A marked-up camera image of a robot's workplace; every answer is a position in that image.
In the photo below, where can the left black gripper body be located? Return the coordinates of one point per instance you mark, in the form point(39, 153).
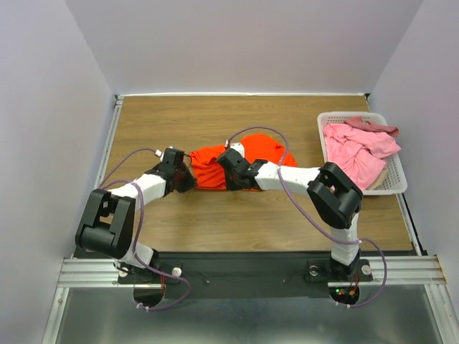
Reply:
point(186, 181)

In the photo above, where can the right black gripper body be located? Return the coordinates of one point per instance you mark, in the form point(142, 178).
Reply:
point(229, 178)

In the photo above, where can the orange t shirt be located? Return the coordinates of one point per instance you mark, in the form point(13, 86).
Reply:
point(210, 175)

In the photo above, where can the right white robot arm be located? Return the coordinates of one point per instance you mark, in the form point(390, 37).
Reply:
point(336, 198)

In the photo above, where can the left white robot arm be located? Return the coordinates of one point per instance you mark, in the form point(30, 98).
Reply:
point(113, 215)

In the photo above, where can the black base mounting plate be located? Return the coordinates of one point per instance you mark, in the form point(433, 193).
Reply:
point(234, 275)

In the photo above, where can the light pink t shirt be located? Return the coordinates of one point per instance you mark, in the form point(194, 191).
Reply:
point(362, 155)

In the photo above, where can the dusty rose t shirt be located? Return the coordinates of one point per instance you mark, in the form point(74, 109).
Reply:
point(372, 127)

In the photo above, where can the beige garment in basket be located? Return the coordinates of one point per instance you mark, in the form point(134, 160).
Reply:
point(379, 180)

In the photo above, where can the white plastic laundry basket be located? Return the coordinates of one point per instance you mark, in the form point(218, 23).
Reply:
point(395, 181)

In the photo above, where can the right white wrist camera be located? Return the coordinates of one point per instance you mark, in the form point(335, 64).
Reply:
point(236, 147)

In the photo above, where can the aluminium frame rail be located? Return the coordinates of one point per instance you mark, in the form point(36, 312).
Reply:
point(93, 272)

